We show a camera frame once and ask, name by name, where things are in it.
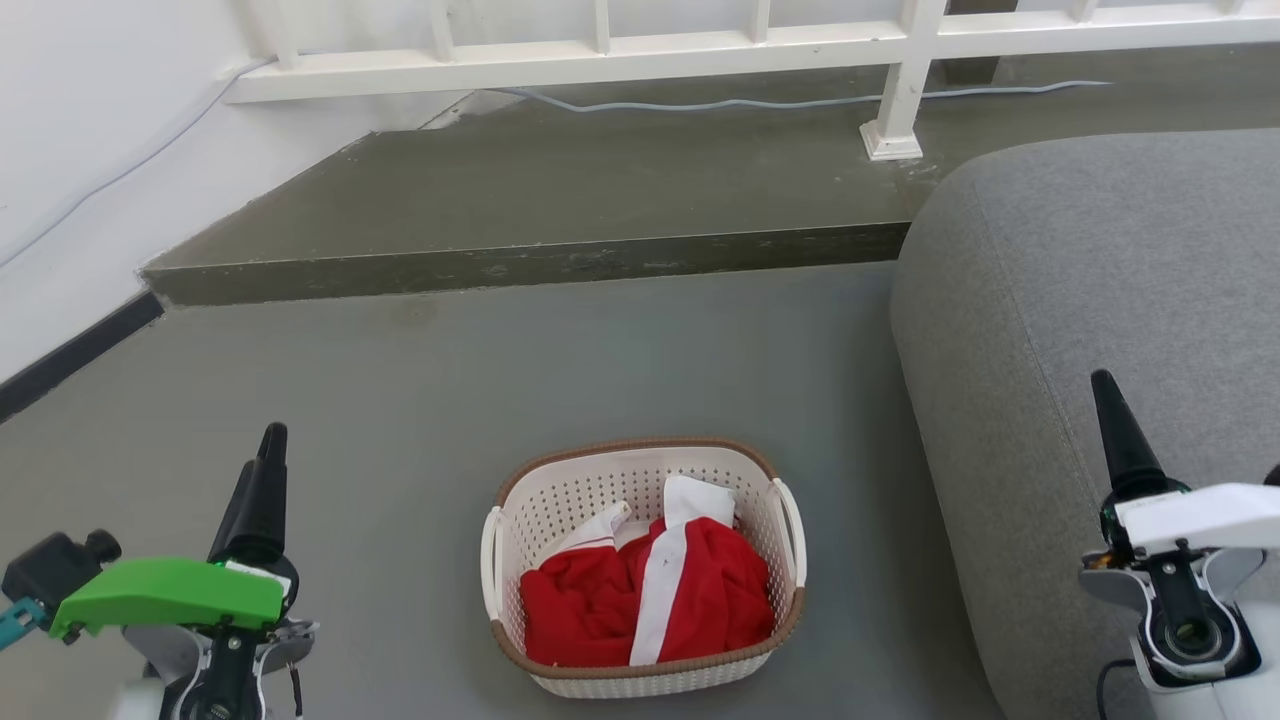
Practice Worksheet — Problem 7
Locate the red and white garment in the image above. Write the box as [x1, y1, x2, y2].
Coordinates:
[519, 475, 776, 668]

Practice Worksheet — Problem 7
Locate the thin grey wall cable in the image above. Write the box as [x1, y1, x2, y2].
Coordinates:
[0, 56, 277, 271]

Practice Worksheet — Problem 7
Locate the beige perforated laundry basket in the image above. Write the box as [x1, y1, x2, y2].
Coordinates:
[480, 436, 808, 699]

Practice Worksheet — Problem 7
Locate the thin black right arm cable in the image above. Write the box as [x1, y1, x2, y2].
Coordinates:
[1095, 657, 1138, 720]

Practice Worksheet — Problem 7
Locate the grey fabric sofa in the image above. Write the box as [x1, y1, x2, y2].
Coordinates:
[889, 127, 1280, 720]

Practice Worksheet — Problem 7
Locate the teal plastic bracket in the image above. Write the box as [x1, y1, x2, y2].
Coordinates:
[0, 597, 48, 653]

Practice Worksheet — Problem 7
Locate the black baseboard strip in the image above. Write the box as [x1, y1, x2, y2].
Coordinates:
[0, 290, 166, 426]

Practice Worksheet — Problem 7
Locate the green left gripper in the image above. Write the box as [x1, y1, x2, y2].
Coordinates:
[50, 422, 317, 720]

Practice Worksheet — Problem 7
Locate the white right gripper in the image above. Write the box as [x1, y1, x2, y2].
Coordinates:
[1079, 369, 1280, 693]

